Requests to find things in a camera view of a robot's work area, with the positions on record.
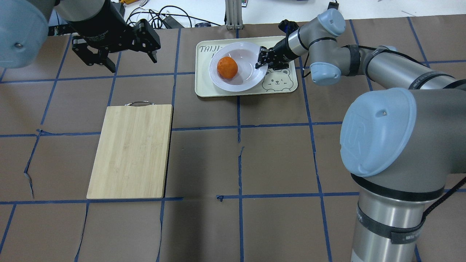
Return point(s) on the white round plate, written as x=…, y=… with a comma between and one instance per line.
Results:
x=245, y=56

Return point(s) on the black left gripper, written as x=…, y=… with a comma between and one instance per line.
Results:
x=95, y=26

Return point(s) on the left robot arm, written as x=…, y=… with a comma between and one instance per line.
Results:
x=24, y=29

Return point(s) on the aluminium frame post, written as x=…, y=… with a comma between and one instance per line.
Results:
x=234, y=14

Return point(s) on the cream bear tray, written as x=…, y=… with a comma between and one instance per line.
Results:
x=275, y=81

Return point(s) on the bamboo cutting board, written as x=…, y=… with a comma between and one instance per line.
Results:
x=132, y=155

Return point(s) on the orange fruit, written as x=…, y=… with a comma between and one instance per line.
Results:
x=227, y=67

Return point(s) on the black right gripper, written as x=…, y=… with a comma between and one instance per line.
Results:
x=279, y=50

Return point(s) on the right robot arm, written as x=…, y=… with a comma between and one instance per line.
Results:
x=399, y=144

